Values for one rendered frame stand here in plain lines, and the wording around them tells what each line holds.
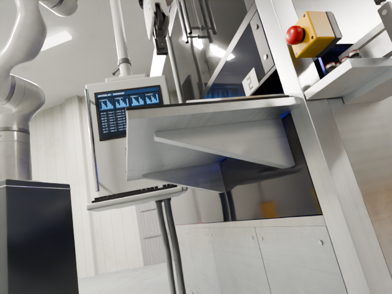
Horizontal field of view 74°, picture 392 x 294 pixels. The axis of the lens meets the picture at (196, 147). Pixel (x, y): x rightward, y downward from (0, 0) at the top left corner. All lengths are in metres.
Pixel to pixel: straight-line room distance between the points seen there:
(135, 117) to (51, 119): 5.88
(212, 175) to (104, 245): 4.28
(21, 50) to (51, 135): 5.19
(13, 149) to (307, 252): 0.93
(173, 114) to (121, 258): 4.69
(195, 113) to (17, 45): 0.76
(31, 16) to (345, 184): 1.09
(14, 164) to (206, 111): 0.68
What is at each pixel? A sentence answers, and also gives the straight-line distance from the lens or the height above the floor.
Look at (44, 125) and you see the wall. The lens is 6.47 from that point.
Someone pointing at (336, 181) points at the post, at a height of 0.67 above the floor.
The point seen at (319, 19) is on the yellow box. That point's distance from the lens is 0.68.
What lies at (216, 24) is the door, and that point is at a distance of 1.14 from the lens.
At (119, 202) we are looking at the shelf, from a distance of 1.27.
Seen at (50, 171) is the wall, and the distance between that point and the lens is 6.09.
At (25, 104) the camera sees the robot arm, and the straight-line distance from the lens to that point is 1.14.
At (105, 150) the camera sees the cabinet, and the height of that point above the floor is 1.11.
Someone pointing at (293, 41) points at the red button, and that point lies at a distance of 0.65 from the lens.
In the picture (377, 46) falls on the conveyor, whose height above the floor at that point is 0.92.
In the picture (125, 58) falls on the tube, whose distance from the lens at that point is 1.86.
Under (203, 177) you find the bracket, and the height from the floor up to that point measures 0.80.
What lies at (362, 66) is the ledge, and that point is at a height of 0.86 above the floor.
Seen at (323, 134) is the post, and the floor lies 0.78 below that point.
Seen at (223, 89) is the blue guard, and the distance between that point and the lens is 1.05.
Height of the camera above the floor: 0.66
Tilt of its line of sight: 14 degrees up
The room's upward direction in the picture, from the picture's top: 12 degrees counter-clockwise
